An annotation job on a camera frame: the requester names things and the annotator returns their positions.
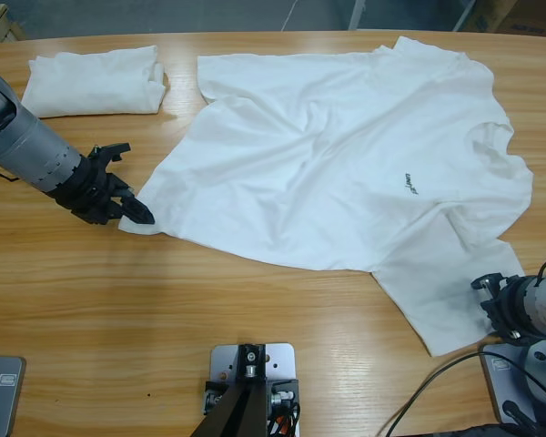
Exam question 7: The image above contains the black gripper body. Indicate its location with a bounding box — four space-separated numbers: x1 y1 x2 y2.
493 275 536 340
49 154 122 227

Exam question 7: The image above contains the white T-shirt with black print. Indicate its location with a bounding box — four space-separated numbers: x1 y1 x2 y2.
116 36 546 358

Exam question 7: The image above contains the folded white T-shirt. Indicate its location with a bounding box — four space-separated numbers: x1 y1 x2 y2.
21 44 169 118

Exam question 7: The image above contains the wooden pallet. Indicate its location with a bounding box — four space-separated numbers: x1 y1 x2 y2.
0 2 28 45

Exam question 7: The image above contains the white mounting block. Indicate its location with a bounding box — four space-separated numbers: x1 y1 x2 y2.
208 343 300 437

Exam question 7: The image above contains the white metal leg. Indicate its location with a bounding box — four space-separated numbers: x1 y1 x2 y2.
348 0 369 31
451 0 478 32

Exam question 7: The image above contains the cardboard box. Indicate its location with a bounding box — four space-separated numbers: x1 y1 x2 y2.
475 0 546 36

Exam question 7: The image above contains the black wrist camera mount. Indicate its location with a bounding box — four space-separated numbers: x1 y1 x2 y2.
88 141 132 168

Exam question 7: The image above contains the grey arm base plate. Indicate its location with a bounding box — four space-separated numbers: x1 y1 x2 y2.
480 339 546 432
0 354 27 437

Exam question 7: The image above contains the long black cable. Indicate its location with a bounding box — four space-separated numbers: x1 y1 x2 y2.
386 350 546 436

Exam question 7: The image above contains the dark camera post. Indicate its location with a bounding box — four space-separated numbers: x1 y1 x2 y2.
193 344 268 437

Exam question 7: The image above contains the white cord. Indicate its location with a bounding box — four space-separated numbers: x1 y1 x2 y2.
281 0 301 29

